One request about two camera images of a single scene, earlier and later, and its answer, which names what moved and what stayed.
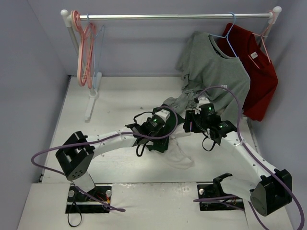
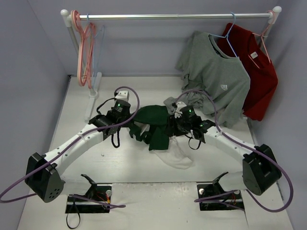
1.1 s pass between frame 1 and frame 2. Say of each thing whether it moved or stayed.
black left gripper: moved
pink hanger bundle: stayed
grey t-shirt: stayed
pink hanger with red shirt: stayed
